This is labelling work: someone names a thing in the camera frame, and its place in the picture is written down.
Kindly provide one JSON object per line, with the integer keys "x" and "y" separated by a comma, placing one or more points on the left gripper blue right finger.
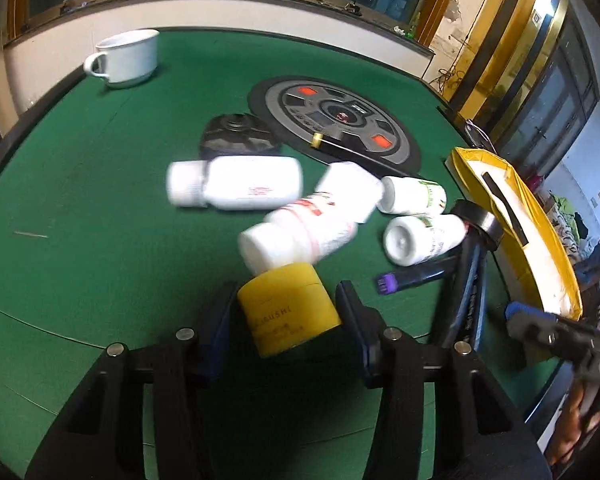
{"x": 365, "y": 326}

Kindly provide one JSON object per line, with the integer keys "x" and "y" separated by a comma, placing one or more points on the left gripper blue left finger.
{"x": 216, "y": 324}

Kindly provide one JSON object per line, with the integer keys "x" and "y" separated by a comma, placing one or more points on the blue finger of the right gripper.
{"x": 461, "y": 306}
{"x": 521, "y": 318}

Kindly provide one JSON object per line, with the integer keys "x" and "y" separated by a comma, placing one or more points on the black purple marker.
{"x": 413, "y": 276}

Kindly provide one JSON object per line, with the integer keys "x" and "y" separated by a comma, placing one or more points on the black tape roll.
{"x": 481, "y": 220}

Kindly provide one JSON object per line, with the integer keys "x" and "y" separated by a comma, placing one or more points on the yellow cylindrical jar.
{"x": 285, "y": 307}

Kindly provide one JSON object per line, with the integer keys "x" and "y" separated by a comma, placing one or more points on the white bottle green picture label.
{"x": 409, "y": 240}

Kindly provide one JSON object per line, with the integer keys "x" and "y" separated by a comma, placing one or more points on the white bottle red label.
{"x": 304, "y": 231}

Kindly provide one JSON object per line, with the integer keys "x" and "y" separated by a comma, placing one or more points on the large white bottle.
{"x": 237, "y": 182}

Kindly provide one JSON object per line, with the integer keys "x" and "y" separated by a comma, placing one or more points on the person right hand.
{"x": 569, "y": 427}

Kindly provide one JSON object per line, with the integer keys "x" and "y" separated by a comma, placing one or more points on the yellow cardboard box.
{"x": 531, "y": 257}

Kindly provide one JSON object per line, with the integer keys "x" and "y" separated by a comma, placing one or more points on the white square box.
{"x": 356, "y": 191}

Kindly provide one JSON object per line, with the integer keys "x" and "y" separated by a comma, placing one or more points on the table corner tray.
{"x": 477, "y": 137}

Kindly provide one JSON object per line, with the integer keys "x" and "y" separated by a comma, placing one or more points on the black pen gold ends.
{"x": 344, "y": 153}

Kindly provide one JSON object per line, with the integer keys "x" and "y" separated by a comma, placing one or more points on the black ribbed plastic cap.
{"x": 237, "y": 134}

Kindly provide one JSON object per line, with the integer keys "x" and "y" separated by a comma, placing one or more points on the white enamel mug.
{"x": 125, "y": 59}

